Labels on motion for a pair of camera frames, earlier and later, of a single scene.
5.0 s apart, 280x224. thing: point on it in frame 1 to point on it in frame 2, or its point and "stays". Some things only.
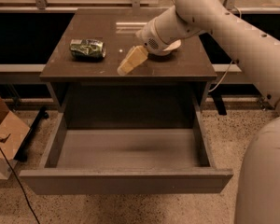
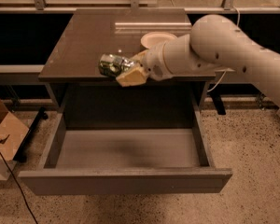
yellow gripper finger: x=134 y=59 to x=133 y=77
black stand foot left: x=22 y=152 stays
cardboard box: x=7 y=134 stays
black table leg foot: x=219 y=104 stays
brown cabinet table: x=160 y=92 stays
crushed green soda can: x=87 y=49 to x=113 y=65
